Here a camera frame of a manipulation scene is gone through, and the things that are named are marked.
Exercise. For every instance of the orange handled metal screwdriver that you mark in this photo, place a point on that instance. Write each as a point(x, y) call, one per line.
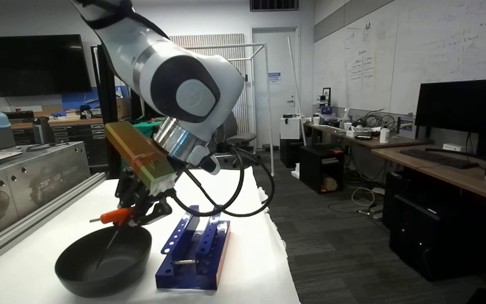
point(118, 219)

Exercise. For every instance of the black keyboard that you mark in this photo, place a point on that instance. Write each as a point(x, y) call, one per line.
point(439, 159)

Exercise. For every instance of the wall mounted black television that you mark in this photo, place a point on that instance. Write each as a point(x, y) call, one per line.
point(42, 65)

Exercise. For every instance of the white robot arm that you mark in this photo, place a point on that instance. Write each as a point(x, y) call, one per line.
point(192, 90)

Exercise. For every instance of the wooden office desk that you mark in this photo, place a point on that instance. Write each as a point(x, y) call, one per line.
point(466, 180)

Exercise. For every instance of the black bowl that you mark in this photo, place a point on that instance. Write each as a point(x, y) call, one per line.
point(78, 269)

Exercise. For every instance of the white door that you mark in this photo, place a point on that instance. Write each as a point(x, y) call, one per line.
point(273, 82)

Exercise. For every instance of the black computer monitor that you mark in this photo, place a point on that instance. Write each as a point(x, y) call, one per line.
point(454, 105)

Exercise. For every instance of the blue tool holder rack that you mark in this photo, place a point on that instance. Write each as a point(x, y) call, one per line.
point(192, 259)

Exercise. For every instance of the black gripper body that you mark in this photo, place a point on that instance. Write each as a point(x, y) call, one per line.
point(145, 208)

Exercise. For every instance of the yellow wrist camera box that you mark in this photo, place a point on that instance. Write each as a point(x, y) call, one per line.
point(148, 163)

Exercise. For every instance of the white paper table cover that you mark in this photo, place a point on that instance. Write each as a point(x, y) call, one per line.
point(255, 269)

